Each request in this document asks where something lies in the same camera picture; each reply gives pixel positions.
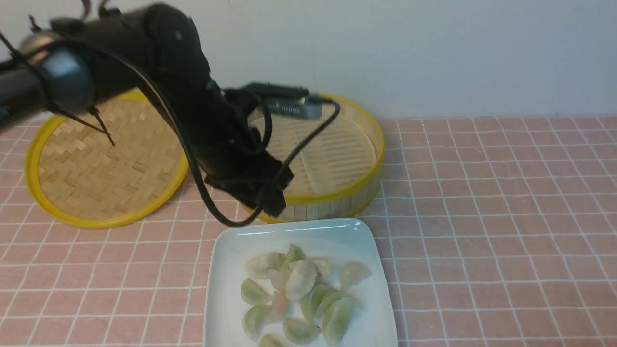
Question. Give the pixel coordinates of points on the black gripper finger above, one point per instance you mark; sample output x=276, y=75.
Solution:
x=268, y=340

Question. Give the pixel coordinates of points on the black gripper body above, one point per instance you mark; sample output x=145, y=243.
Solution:
x=250, y=179

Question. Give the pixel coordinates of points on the green dumpling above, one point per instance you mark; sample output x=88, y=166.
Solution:
x=337, y=320
x=299, y=331
x=294, y=253
x=254, y=320
x=335, y=295

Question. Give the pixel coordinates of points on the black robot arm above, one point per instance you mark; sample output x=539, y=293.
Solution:
x=76, y=65

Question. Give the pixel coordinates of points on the green dumpling left plate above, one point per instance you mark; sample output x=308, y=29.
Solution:
x=253, y=294

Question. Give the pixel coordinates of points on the green dumpling plate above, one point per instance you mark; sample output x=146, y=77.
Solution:
x=253, y=294
x=310, y=303

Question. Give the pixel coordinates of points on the green dumpling centre plate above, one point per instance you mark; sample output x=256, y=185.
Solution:
x=310, y=303

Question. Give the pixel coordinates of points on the pinkish dumpling centre plate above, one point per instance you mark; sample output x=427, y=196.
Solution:
x=279, y=278

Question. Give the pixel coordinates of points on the pale dumpling top left plate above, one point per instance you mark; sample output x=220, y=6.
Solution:
x=259, y=266

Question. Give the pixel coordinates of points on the pale dumpling plate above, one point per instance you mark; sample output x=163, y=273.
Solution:
x=323, y=267
x=259, y=266
x=352, y=273

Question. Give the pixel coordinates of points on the pale dumpling top centre plate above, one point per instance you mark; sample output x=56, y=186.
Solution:
x=323, y=267

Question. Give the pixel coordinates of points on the pale dumpling right plate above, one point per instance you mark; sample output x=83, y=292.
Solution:
x=352, y=273

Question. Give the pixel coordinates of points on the white square plate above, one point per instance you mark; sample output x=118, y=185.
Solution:
x=338, y=240

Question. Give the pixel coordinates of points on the pinkish dumpling lower centre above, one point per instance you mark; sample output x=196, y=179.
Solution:
x=279, y=307

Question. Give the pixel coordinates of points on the bamboo steamer basket yellow rim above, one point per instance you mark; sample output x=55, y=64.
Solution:
x=346, y=202

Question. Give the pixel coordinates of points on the white mesh steamer liner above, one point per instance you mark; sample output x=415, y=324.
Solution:
x=339, y=156

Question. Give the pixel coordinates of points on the bamboo steamer lid yellow rim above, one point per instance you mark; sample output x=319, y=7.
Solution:
x=82, y=179

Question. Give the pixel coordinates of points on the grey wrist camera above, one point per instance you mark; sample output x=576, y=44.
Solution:
x=289, y=101

